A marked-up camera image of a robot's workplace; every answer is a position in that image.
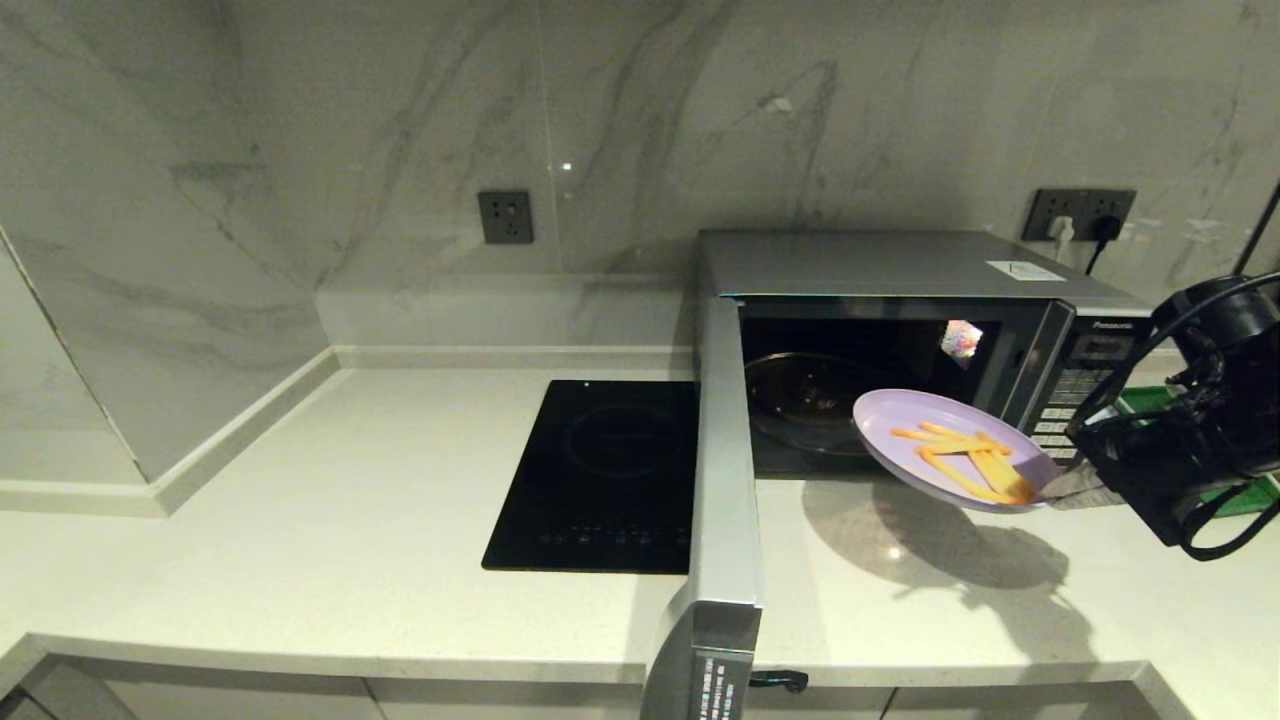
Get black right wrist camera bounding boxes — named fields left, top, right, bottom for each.
left=1150, top=275, right=1280, bottom=391

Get silver microwave oven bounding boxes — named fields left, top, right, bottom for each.
left=697, top=230, right=1154, bottom=477

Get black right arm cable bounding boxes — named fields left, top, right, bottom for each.
left=1075, top=275, right=1280, bottom=561

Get microwave door with dark glass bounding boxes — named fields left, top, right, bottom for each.
left=640, top=295, right=809, bottom=720

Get lilac round plate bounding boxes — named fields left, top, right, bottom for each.
left=852, top=389, right=1061, bottom=514

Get grey double wall socket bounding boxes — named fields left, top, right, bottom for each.
left=1022, top=188, right=1137, bottom=244

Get black induction cooktop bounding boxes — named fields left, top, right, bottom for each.
left=481, top=380, right=701, bottom=576

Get green plastic tray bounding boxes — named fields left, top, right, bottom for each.
left=1112, top=385, right=1280, bottom=518

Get black plug with cable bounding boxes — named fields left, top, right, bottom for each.
left=1083, top=213, right=1122, bottom=277

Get grey single wall socket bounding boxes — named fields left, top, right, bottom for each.
left=477, top=191, right=534, bottom=247

